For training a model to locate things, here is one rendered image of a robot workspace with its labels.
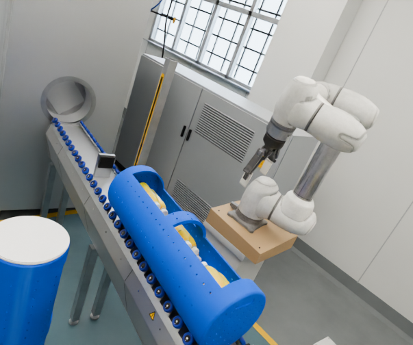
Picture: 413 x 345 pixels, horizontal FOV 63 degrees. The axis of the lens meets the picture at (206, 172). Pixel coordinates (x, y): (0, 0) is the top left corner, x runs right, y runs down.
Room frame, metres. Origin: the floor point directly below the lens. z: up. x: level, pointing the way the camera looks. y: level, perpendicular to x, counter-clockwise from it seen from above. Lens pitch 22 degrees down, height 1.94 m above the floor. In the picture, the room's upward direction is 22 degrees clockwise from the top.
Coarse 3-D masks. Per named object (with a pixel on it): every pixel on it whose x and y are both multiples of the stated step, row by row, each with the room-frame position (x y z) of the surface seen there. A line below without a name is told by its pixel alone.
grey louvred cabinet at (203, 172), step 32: (160, 64) 3.74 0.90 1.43; (192, 96) 3.35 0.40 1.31; (224, 96) 3.22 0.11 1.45; (128, 128) 3.85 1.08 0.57; (160, 128) 3.53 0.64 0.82; (192, 128) 3.26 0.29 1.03; (224, 128) 3.03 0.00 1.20; (256, 128) 2.85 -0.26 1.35; (128, 160) 3.75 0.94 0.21; (160, 160) 3.43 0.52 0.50; (192, 160) 3.17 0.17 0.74; (224, 160) 2.96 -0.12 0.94; (288, 160) 2.75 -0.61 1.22; (192, 192) 3.08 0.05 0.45; (224, 192) 2.87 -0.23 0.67
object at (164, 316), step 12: (72, 156) 1.93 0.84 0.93; (84, 180) 1.72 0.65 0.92; (96, 204) 1.55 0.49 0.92; (120, 228) 1.38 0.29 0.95; (120, 240) 1.32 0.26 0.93; (132, 264) 1.20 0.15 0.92; (144, 276) 1.15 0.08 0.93; (144, 288) 1.10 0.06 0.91; (156, 300) 1.05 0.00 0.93; (168, 324) 0.96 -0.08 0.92; (180, 336) 0.92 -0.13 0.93
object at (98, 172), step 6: (102, 156) 1.80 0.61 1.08; (108, 156) 1.83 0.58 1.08; (114, 156) 1.85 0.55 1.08; (96, 162) 1.80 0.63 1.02; (102, 162) 1.79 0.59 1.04; (108, 162) 1.82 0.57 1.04; (96, 168) 1.79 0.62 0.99; (102, 168) 1.82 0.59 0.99; (108, 168) 1.84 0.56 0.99; (96, 174) 1.79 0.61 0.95; (102, 174) 1.82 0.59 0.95; (108, 174) 1.85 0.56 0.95
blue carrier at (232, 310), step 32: (128, 192) 1.35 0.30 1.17; (160, 192) 1.60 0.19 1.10; (128, 224) 1.26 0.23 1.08; (160, 224) 1.17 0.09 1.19; (192, 224) 1.37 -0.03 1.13; (160, 256) 1.06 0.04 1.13; (192, 256) 1.02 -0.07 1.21; (192, 288) 0.92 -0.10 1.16; (224, 288) 0.91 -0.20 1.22; (256, 288) 0.96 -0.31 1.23; (192, 320) 0.86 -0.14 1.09; (224, 320) 0.86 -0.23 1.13; (256, 320) 1.00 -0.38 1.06
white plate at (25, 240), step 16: (0, 224) 1.00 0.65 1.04; (16, 224) 1.04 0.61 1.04; (32, 224) 1.07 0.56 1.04; (48, 224) 1.10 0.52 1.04; (0, 240) 0.93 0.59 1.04; (16, 240) 0.96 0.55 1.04; (32, 240) 0.99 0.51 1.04; (48, 240) 1.02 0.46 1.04; (64, 240) 1.05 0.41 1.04; (0, 256) 0.87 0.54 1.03; (16, 256) 0.89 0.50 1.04; (32, 256) 0.92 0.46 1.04; (48, 256) 0.94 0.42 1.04
